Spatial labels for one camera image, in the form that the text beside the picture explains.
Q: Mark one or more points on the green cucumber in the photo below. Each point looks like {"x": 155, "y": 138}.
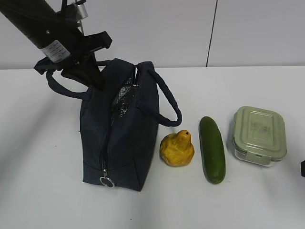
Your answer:
{"x": 212, "y": 150}

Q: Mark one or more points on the green lidded glass container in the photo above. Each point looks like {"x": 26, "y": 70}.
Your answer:
{"x": 258, "y": 136}

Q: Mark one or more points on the dark blue lunch bag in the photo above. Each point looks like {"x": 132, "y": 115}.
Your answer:
{"x": 119, "y": 124}

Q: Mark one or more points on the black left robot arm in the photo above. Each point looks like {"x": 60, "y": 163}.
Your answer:
{"x": 23, "y": 14}

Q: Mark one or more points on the yellow pear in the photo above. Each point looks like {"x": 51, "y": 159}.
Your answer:
{"x": 176, "y": 149}

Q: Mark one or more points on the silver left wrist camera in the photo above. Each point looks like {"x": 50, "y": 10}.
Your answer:
{"x": 80, "y": 9}

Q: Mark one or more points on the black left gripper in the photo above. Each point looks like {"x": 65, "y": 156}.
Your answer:
{"x": 67, "y": 49}

